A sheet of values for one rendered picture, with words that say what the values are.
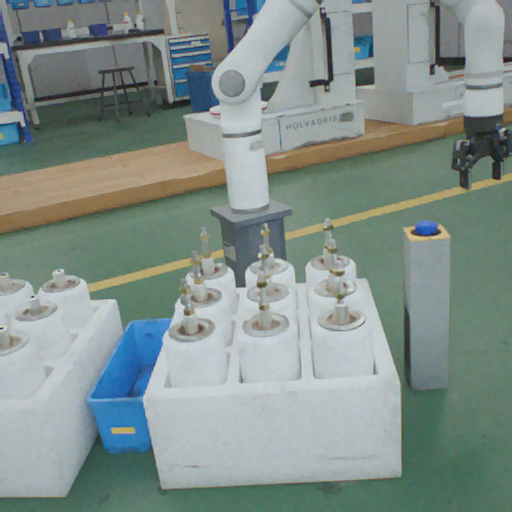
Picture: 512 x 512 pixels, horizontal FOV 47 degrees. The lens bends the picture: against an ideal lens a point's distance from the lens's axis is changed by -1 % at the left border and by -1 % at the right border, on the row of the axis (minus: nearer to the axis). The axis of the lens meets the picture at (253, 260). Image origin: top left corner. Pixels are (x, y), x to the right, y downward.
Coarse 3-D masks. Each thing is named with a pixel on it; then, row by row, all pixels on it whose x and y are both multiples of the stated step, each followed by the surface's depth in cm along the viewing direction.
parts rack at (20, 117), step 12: (0, 12) 454; (0, 24) 457; (0, 36) 460; (0, 48) 461; (12, 60) 467; (12, 72) 470; (12, 84) 473; (12, 96) 526; (12, 108) 509; (24, 108) 482; (0, 120) 476; (12, 120) 480; (24, 120) 485; (24, 132) 487
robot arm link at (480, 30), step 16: (480, 16) 106; (496, 16) 105; (464, 32) 109; (480, 32) 107; (496, 32) 106; (480, 48) 109; (496, 48) 108; (480, 64) 110; (496, 64) 110; (464, 80) 115; (480, 80) 111; (496, 80) 111
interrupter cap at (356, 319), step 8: (328, 312) 95; (352, 312) 94; (360, 312) 93; (320, 320) 92; (328, 320) 92; (352, 320) 92; (360, 320) 91; (328, 328) 90; (336, 328) 89; (344, 328) 89; (352, 328) 89
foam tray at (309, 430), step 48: (384, 336) 101; (240, 384) 91; (288, 384) 90; (336, 384) 89; (384, 384) 88; (192, 432) 92; (240, 432) 92; (288, 432) 92; (336, 432) 91; (384, 432) 91; (192, 480) 96; (240, 480) 96; (288, 480) 95; (336, 480) 95
